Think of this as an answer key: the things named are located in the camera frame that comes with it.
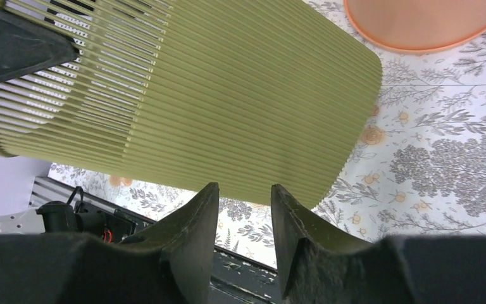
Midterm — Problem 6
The floral patterned mat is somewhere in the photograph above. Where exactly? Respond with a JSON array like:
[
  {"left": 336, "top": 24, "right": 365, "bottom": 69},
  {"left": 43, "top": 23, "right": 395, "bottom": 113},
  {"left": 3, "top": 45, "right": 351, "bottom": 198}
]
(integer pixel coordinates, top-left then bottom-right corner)
[{"left": 47, "top": 0, "right": 486, "bottom": 269}]

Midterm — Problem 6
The green mesh waste bin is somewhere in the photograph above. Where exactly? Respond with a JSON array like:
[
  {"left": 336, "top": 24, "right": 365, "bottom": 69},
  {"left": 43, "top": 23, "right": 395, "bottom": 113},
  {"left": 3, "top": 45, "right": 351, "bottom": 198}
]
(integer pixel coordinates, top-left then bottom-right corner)
[{"left": 0, "top": 1, "right": 382, "bottom": 208}]

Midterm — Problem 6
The orange bucket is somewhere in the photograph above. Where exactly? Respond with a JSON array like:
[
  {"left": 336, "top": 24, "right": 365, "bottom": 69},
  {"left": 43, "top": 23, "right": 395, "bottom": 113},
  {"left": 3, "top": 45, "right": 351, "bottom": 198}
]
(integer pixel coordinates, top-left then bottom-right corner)
[{"left": 344, "top": 1, "right": 486, "bottom": 54}]

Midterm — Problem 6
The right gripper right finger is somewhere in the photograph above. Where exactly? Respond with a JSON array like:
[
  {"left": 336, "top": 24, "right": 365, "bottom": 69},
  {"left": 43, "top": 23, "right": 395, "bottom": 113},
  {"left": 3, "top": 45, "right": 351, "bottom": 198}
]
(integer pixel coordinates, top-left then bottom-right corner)
[{"left": 271, "top": 184, "right": 486, "bottom": 303}]

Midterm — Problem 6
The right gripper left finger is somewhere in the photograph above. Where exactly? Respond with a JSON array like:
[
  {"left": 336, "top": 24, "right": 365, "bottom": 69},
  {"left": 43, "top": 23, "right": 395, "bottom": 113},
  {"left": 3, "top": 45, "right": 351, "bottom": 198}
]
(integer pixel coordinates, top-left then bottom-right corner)
[{"left": 0, "top": 182, "right": 219, "bottom": 303}]

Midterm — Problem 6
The aluminium frame rail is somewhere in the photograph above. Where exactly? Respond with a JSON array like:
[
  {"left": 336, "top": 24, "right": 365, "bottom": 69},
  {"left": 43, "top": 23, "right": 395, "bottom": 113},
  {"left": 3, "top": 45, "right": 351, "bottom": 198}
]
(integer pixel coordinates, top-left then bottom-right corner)
[{"left": 29, "top": 177, "right": 75, "bottom": 208}]

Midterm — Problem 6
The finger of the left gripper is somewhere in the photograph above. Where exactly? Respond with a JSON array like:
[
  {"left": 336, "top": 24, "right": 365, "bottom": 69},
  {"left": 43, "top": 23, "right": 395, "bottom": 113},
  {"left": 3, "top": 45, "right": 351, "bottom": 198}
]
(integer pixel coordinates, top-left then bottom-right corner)
[{"left": 0, "top": 8, "right": 79, "bottom": 83}]

